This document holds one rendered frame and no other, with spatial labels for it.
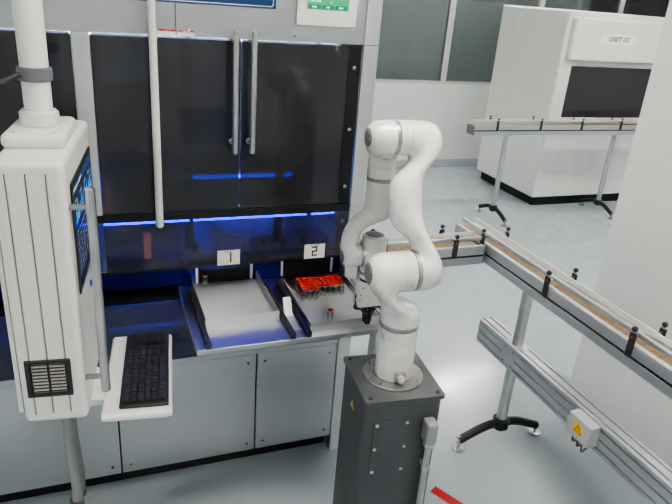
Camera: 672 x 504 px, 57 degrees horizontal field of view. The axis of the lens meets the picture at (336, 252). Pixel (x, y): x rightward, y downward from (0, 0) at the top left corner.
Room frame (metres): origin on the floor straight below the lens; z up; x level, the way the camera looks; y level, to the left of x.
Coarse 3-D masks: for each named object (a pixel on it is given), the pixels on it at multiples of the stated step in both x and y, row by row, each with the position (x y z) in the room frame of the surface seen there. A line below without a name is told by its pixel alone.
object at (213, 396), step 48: (0, 384) 1.84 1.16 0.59; (192, 384) 2.09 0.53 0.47; (240, 384) 2.16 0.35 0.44; (288, 384) 2.24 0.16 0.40; (0, 432) 1.83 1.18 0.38; (48, 432) 1.89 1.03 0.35; (96, 432) 1.95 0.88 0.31; (144, 432) 2.02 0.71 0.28; (192, 432) 2.09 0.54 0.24; (240, 432) 2.16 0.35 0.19; (288, 432) 2.25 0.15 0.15; (0, 480) 1.82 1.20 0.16; (48, 480) 1.88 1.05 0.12
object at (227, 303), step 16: (256, 272) 2.25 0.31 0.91; (192, 288) 2.13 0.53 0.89; (208, 288) 2.15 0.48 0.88; (224, 288) 2.16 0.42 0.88; (240, 288) 2.17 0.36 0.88; (256, 288) 2.18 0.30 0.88; (208, 304) 2.02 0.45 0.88; (224, 304) 2.03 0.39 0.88; (240, 304) 2.04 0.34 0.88; (256, 304) 2.05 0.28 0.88; (272, 304) 2.02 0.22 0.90; (208, 320) 1.86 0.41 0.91; (224, 320) 1.88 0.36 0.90; (240, 320) 1.90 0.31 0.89; (256, 320) 1.92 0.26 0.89
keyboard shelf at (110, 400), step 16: (112, 352) 1.77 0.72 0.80; (112, 368) 1.68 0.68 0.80; (96, 384) 1.60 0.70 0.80; (112, 384) 1.60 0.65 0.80; (96, 400) 1.52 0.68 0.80; (112, 400) 1.52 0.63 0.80; (112, 416) 1.45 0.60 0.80; (128, 416) 1.46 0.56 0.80; (144, 416) 1.47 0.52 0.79; (160, 416) 1.49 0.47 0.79
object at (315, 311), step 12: (288, 288) 2.14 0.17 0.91; (348, 288) 2.24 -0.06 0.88; (300, 300) 2.11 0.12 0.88; (312, 300) 2.11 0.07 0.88; (324, 300) 2.12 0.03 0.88; (336, 300) 2.13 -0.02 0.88; (348, 300) 2.14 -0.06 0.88; (300, 312) 1.99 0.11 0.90; (312, 312) 2.02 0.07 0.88; (324, 312) 2.03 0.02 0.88; (336, 312) 2.03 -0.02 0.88; (348, 312) 2.04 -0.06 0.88; (360, 312) 2.05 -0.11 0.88; (312, 324) 1.88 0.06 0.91; (324, 324) 1.90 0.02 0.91; (336, 324) 1.91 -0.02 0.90; (348, 324) 1.93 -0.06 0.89; (360, 324) 1.95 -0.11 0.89; (372, 324) 1.96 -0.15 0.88
